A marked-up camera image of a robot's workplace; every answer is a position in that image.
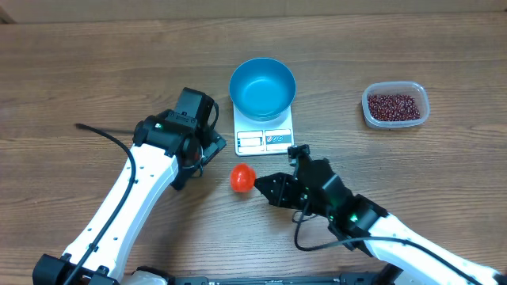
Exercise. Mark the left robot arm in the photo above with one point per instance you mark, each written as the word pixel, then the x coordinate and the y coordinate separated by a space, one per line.
pixel 167 150

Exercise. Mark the red measuring scoop blue handle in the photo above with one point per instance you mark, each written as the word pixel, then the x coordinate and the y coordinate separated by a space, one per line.
pixel 242 178

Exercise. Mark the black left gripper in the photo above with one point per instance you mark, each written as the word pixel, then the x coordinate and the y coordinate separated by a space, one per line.
pixel 213 143

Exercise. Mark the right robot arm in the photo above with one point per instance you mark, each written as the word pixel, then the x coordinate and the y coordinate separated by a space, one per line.
pixel 358 223

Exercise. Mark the blue bowl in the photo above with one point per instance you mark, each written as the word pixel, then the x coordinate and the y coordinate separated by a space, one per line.
pixel 262 88

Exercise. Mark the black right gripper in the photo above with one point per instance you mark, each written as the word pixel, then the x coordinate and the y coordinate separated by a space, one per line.
pixel 276 197

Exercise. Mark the clear plastic container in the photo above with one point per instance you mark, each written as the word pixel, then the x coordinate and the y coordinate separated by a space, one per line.
pixel 414 90

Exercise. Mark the red adzuki beans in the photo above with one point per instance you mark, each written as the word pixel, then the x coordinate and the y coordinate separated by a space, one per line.
pixel 395 107

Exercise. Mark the white kitchen scale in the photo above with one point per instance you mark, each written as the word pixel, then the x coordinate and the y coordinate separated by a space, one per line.
pixel 254 138

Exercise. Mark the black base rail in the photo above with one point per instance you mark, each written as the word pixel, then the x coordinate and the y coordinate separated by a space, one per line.
pixel 269 281

